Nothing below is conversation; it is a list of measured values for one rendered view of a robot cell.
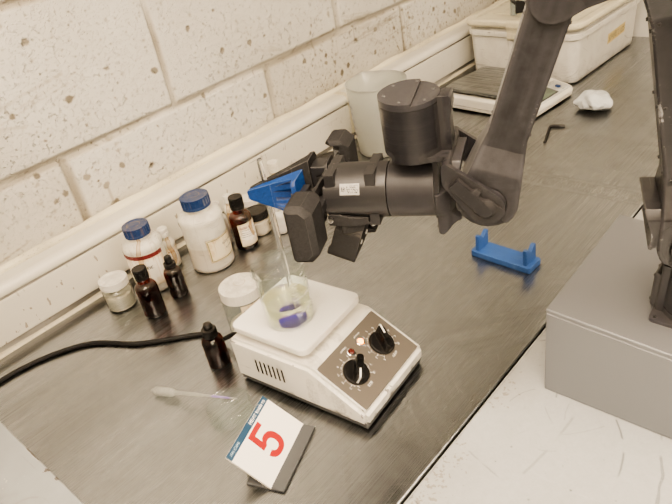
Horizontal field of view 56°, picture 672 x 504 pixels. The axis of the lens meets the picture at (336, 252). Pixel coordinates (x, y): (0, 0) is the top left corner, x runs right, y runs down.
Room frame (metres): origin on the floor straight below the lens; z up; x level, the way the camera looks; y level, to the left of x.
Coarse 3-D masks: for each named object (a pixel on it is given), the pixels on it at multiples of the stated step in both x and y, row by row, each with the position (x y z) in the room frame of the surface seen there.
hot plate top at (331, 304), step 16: (320, 288) 0.67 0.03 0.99; (336, 288) 0.66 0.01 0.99; (256, 304) 0.66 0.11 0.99; (320, 304) 0.64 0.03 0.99; (336, 304) 0.63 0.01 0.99; (352, 304) 0.63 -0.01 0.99; (240, 320) 0.64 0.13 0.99; (256, 320) 0.63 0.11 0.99; (320, 320) 0.61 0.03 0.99; (336, 320) 0.60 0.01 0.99; (256, 336) 0.60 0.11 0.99; (272, 336) 0.59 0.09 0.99; (288, 336) 0.59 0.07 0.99; (304, 336) 0.58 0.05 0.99; (320, 336) 0.58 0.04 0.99; (304, 352) 0.56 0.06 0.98
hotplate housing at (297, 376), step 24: (360, 312) 0.63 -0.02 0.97; (240, 336) 0.63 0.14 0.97; (336, 336) 0.59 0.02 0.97; (240, 360) 0.62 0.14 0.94; (264, 360) 0.59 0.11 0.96; (288, 360) 0.57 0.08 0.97; (312, 360) 0.56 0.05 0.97; (408, 360) 0.58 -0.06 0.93; (264, 384) 0.60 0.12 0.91; (288, 384) 0.57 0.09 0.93; (312, 384) 0.54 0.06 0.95; (336, 408) 0.53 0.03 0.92; (360, 408) 0.51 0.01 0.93
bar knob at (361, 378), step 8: (352, 360) 0.56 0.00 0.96; (360, 360) 0.55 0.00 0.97; (344, 368) 0.55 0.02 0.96; (352, 368) 0.55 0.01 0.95; (360, 368) 0.54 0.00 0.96; (368, 368) 0.55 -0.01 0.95; (344, 376) 0.54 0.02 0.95; (352, 376) 0.54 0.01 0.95; (360, 376) 0.53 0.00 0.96; (368, 376) 0.54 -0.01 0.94; (360, 384) 0.53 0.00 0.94
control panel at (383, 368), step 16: (368, 320) 0.62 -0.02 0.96; (352, 336) 0.59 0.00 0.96; (368, 336) 0.60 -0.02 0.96; (400, 336) 0.60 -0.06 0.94; (336, 352) 0.57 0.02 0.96; (368, 352) 0.58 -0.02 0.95; (400, 352) 0.58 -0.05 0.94; (320, 368) 0.55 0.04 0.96; (336, 368) 0.55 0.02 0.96; (384, 368) 0.56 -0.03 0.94; (336, 384) 0.53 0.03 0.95; (352, 384) 0.53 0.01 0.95; (368, 384) 0.54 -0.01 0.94; (384, 384) 0.54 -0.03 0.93; (368, 400) 0.52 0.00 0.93
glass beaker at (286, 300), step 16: (272, 256) 0.65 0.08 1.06; (288, 256) 0.65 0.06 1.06; (256, 272) 0.63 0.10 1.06; (272, 272) 0.65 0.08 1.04; (304, 272) 0.62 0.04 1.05; (272, 288) 0.60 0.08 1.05; (288, 288) 0.60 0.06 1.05; (304, 288) 0.61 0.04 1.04; (272, 304) 0.60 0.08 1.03; (288, 304) 0.59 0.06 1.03; (304, 304) 0.60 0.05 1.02; (272, 320) 0.60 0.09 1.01; (288, 320) 0.59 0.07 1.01; (304, 320) 0.60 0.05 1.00
